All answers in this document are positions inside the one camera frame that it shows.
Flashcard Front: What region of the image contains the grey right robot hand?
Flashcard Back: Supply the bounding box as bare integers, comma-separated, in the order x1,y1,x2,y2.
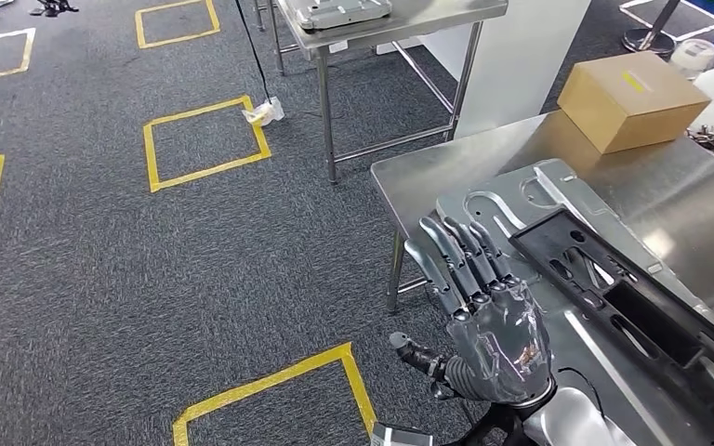
389,215,557,408

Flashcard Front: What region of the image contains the black plastic panel part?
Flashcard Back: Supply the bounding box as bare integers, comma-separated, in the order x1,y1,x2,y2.
509,207,714,404

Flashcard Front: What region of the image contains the stainless steel workbench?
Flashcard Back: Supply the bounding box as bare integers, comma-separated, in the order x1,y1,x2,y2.
370,111,714,446

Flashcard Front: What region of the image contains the large silver metal panel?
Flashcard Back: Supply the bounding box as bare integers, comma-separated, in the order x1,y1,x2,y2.
435,158,714,446

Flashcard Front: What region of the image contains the yellow floor tape square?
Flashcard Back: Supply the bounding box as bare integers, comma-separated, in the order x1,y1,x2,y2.
172,341,377,446
134,0,221,50

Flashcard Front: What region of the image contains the brown cardboard box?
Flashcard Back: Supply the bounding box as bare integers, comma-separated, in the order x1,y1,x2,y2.
557,50,712,155

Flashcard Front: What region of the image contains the white partition panel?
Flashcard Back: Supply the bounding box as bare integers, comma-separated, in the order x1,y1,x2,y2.
418,0,592,139

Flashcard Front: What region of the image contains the taped clear plastic lump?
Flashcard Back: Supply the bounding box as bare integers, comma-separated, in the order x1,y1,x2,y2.
241,96,285,127

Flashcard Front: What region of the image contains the stainless steel table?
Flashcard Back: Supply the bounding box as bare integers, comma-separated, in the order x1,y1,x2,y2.
252,0,509,186

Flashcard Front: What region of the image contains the white plastic tub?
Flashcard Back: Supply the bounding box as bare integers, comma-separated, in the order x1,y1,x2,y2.
669,37,714,80

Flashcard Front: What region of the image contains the grey metal plate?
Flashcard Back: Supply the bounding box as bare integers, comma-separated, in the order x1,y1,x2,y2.
295,0,393,32

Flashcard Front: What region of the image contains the black tripod base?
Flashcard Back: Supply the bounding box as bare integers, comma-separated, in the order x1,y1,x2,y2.
29,0,80,18

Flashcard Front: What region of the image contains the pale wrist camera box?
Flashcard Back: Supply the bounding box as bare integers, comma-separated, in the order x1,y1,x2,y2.
371,423,435,446

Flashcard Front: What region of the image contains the chrome stanchion post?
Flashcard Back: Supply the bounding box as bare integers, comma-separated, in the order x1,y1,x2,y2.
621,0,682,57

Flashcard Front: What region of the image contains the black hanging cord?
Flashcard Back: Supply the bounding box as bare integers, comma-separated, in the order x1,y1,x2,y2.
233,0,272,104

